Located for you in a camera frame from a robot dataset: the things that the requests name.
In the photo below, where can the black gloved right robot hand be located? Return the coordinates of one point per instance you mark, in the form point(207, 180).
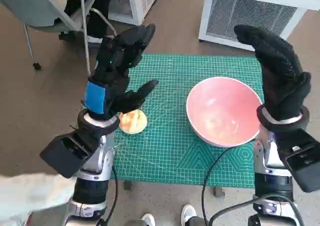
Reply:
point(280, 91)

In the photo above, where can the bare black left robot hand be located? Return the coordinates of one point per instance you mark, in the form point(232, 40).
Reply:
point(115, 91)

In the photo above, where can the round toy bread bun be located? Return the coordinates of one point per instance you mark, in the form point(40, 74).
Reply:
point(133, 122)

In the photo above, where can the pink bowl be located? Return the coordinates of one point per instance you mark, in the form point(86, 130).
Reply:
point(222, 111)

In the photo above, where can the green cutting mat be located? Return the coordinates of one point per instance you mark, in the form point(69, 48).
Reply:
point(165, 151)

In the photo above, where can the large white mesh cabinet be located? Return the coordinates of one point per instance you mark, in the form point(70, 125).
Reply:
point(250, 13)

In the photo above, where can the small white mesh cabinet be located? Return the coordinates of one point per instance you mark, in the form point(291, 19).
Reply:
point(135, 3)

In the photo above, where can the grey chair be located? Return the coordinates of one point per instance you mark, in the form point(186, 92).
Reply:
point(37, 11)

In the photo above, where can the white shoe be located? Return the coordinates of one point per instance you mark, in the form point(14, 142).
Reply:
point(188, 214)
point(148, 219)

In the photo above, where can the white robot torso cover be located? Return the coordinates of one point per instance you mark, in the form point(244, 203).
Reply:
point(30, 198)

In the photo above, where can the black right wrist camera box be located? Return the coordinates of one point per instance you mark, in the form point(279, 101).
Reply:
point(302, 161)

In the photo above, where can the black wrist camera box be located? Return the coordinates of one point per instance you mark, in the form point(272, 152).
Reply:
point(66, 153)
point(302, 161)

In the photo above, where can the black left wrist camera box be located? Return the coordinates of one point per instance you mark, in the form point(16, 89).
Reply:
point(66, 153)

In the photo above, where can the black table bracket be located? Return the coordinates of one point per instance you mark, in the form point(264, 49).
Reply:
point(128, 185)
point(218, 192)

